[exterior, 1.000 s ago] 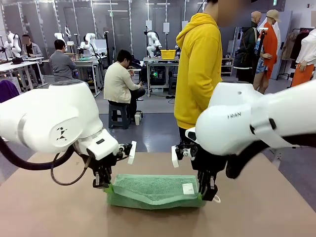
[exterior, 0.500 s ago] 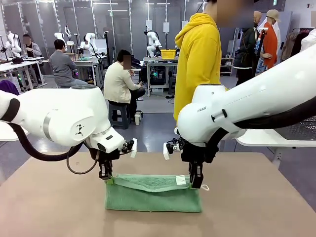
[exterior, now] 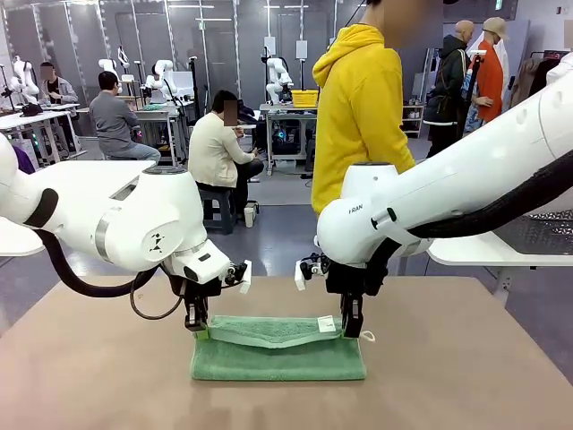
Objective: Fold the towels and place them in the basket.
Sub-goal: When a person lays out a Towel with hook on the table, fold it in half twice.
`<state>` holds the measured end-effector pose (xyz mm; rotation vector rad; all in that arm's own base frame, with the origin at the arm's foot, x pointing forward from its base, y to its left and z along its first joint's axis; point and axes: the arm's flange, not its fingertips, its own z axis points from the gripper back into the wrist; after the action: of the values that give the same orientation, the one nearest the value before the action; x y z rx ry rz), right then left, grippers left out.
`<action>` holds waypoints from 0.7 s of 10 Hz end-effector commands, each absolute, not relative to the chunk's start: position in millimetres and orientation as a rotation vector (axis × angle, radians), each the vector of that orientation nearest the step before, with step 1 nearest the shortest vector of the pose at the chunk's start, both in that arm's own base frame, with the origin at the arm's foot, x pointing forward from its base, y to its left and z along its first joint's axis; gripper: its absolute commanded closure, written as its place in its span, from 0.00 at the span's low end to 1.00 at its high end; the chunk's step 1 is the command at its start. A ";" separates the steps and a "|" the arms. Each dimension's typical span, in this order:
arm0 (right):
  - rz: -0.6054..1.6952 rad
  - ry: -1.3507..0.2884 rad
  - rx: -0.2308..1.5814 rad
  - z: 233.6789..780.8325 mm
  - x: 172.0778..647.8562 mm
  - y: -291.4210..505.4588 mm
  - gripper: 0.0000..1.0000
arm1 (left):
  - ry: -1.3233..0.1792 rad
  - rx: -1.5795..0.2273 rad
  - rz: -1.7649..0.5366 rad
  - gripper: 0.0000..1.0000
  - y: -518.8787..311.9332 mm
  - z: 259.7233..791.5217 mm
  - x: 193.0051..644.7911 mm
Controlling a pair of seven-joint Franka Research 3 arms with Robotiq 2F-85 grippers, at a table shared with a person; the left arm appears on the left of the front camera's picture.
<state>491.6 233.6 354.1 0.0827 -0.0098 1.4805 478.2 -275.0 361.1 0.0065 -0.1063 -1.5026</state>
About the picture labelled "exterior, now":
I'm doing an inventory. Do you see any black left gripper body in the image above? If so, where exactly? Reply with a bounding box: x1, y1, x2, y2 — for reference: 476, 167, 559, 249
172, 275, 220, 314

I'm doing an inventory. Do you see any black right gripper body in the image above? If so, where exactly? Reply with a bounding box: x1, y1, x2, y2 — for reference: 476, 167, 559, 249
325, 262, 389, 314

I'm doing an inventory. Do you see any green terry towel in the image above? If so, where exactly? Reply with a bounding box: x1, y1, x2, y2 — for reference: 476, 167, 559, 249
191, 314, 376, 382

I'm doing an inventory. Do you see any yellow sleeved right forearm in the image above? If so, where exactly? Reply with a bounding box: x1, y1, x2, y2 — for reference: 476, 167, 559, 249
388, 125, 417, 174

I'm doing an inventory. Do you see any grey perforated plastic basket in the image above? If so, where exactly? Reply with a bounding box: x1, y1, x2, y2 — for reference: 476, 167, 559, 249
492, 209, 573, 256

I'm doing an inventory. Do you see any yellow plastic basket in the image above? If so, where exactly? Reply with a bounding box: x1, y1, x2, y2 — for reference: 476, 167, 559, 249
290, 89, 320, 108

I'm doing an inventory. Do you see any dark grey plastic stool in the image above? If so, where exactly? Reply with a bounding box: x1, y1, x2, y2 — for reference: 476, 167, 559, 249
196, 185, 238, 236

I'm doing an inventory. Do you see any white side table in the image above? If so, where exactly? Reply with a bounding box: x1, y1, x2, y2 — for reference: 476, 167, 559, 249
0, 159, 158, 257
427, 210, 573, 310

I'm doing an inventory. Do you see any seated person in cream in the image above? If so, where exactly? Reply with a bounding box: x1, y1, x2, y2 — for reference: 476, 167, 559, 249
187, 89, 265, 216

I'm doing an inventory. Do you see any person in yellow hoodie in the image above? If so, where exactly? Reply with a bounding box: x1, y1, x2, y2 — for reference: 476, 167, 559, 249
311, 0, 417, 219

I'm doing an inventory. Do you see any white shoe rack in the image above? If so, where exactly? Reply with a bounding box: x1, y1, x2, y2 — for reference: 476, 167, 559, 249
401, 103, 424, 139

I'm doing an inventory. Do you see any grey background workbench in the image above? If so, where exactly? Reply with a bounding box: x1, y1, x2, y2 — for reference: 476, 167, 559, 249
258, 101, 320, 176
133, 103, 187, 167

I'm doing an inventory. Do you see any purple cloth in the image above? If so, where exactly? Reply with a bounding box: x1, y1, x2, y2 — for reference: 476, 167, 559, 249
12, 145, 36, 176

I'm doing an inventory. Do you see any mannequin in black jacket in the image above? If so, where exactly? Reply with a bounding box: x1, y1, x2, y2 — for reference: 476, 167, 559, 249
423, 20, 475, 158

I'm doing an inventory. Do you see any white background desk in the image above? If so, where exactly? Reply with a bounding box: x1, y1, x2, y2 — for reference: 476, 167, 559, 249
0, 105, 86, 162

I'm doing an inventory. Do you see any mannequin in orange with cap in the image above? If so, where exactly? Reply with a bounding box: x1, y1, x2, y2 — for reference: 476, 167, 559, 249
465, 16, 511, 131

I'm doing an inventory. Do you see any seated person in grey jacket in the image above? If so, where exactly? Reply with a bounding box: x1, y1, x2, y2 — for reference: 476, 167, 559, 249
38, 62, 81, 107

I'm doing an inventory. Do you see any black tripod with white top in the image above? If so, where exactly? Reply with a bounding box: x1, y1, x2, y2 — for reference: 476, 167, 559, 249
463, 48, 488, 135

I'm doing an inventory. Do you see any brown hanging coat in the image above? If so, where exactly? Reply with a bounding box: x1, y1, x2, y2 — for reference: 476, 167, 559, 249
509, 56, 538, 108

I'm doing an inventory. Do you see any black hanging coat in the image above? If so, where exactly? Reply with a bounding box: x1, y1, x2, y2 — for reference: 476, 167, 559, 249
527, 57, 560, 90

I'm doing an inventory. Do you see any mannequin with orange trousers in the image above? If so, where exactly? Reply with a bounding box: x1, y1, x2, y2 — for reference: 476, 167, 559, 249
545, 53, 573, 86

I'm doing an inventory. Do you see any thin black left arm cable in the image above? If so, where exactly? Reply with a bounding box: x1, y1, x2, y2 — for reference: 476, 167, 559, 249
129, 279, 185, 320

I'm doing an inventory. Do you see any thick black left arm hose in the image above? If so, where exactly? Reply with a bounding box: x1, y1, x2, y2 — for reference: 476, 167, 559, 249
34, 227, 163, 299

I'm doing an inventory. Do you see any thick black arm hose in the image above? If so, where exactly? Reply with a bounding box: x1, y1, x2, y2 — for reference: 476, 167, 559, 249
409, 154, 573, 238
34, 227, 163, 299

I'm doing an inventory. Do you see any thick black right arm hose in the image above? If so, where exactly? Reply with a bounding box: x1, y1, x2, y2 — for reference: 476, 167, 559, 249
409, 154, 573, 238

